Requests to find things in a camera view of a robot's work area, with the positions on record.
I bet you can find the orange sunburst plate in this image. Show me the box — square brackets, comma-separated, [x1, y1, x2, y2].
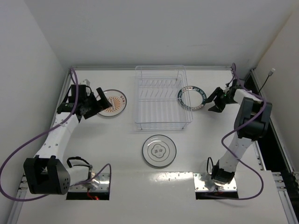
[98, 89, 128, 118]

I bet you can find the green rimmed plate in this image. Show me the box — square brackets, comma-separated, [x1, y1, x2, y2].
[177, 86, 207, 111]

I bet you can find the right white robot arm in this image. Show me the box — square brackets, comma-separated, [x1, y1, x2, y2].
[206, 86, 272, 184]

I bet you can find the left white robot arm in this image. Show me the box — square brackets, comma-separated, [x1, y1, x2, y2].
[23, 84, 112, 195]

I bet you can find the white plate dark rim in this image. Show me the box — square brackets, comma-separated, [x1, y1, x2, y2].
[142, 134, 177, 169]

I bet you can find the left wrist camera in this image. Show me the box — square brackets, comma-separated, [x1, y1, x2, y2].
[80, 79, 90, 86]

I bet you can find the black wall cable white plug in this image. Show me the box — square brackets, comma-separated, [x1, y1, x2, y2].
[257, 68, 276, 94]

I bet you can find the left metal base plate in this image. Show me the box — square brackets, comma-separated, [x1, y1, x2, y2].
[68, 173, 110, 193]

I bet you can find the metal base plate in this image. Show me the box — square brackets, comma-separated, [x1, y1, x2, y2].
[193, 173, 237, 193]
[68, 173, 110, 193]

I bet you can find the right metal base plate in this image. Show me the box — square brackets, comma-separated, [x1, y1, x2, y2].
[193, 173, 237, 193]

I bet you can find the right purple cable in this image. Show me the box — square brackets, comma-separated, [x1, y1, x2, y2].
[205, 62, 268, 201]

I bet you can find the purple cable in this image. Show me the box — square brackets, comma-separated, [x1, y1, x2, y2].
[0, 67, 112, 202]
[205, 62, 268, 201]

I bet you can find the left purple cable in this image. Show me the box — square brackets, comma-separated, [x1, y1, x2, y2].
[0, 67, 112, 202]

